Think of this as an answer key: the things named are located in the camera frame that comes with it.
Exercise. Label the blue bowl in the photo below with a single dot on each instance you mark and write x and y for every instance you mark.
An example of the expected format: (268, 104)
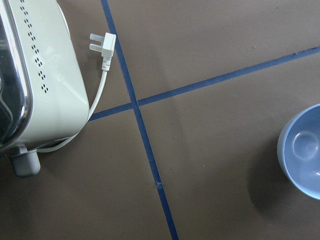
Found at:
(298, 151)

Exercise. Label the white power plug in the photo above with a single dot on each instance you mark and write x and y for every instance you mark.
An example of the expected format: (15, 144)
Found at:
(106, 47)

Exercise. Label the white toaster appliance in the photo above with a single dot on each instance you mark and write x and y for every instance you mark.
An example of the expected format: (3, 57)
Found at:
(43, 99)

